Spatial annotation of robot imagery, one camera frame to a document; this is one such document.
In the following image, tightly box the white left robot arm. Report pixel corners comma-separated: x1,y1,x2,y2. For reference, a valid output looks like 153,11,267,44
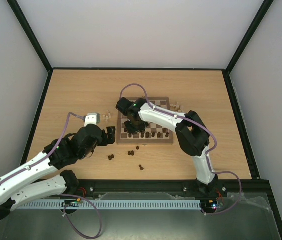
0,124,115,220

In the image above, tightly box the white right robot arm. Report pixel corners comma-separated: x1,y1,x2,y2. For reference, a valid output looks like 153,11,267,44
116,97,218,196

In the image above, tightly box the dark chess pieces left cluster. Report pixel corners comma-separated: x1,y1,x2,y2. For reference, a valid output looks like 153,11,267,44
108,154,115,161

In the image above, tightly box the light chess pieces left pile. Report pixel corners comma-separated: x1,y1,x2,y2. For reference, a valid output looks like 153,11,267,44
101,109,113,123

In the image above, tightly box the light chess pieces pile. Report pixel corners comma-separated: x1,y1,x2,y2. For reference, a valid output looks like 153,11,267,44
169,102,184,113
101,109,113,123

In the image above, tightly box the wooden chess board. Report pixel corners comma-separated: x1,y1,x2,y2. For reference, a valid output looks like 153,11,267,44
116,97,173,145

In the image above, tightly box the light chess pieces right pile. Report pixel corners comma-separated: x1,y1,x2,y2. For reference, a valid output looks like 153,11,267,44
169,102,184,113

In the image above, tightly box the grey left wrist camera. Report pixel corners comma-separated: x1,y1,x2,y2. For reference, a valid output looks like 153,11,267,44
84,112,100,127

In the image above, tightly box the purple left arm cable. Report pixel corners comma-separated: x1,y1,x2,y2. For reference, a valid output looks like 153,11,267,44
0,112,103,238

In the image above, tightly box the light blue cable duct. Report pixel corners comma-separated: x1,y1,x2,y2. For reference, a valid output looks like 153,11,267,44
19,199,201,211

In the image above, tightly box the black enclosure frame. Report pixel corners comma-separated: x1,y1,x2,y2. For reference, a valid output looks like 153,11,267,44
0,0,282,240

